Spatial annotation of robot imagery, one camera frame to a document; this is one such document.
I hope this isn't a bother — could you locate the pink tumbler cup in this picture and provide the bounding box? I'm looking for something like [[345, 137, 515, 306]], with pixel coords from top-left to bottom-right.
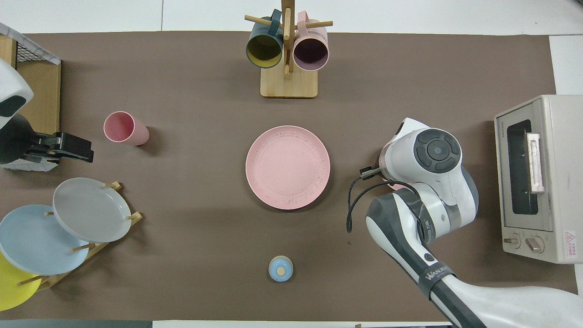
[[103, 111, 150, 146]]

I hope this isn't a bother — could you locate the beige toaster oven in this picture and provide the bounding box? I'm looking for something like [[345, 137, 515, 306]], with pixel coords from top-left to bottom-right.
[[494, 94, 583, 265]]

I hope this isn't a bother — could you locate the pink speckled plate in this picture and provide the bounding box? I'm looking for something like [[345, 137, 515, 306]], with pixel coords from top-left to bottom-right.
[[245, 125, 331, 210]]

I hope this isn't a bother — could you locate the brown table mat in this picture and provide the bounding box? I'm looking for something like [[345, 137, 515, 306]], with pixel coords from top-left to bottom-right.
[[0, 31, 579, 322]]

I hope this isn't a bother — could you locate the dark teal mug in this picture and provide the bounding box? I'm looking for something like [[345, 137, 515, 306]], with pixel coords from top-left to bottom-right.
[[246, 9, 284, 69]]

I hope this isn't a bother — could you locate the blue service bell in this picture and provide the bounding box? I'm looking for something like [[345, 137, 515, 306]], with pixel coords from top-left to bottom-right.
[[268, 256, 294, 282]]

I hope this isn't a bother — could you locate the pink mug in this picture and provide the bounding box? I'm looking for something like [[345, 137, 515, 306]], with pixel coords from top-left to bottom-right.
[[293, 11, 329, 72]]

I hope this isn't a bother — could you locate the light blue plate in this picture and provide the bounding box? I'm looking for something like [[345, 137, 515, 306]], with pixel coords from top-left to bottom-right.
[[0, 205, 90, 276]]

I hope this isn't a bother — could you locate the yellow plate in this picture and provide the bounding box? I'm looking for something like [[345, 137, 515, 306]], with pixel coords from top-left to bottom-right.
[[0, 251, 42, 312]]

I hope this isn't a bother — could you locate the grey plate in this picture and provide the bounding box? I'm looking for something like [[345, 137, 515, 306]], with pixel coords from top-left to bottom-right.
[[52, 177, 132, 243]]

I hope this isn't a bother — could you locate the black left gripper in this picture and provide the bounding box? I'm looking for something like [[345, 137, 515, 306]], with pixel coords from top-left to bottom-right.
[[26, 131, 94, 164]]

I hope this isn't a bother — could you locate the wooden plate rack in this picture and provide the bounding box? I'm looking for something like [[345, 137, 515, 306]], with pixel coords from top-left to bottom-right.
[[18, 181, 143, 292]]

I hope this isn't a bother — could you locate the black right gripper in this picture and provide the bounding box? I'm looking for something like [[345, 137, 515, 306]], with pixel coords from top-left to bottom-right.
[[359, 166, 387, 182]]

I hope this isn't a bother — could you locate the wooden shelf with wire basket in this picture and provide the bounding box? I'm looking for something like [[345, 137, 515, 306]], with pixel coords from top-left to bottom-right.
[[0, 23, 62, 173]]

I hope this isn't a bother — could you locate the wooden mug tree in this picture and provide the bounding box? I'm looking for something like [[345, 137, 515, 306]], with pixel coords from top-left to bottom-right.
[[245, 0, 333, 99]]

